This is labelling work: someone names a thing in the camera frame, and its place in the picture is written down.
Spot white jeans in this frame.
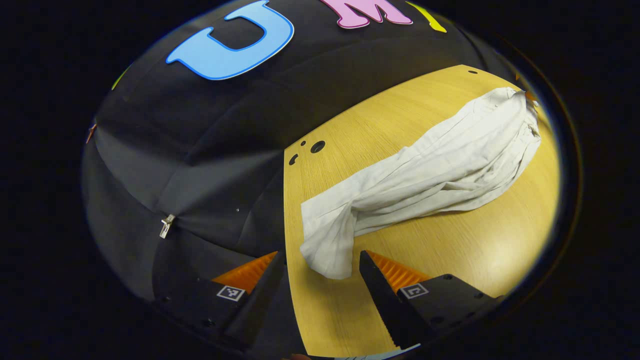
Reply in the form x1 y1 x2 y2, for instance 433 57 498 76
299 86 542 281

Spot silver metal clip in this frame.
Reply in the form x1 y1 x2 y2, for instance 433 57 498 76
159 213 177 240

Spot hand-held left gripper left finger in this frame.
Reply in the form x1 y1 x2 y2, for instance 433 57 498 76
152 250 287 351

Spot black backdrop cloth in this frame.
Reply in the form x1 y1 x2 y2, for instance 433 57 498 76
81 0 521 351

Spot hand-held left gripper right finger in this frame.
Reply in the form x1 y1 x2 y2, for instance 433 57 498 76
358 249 503 351

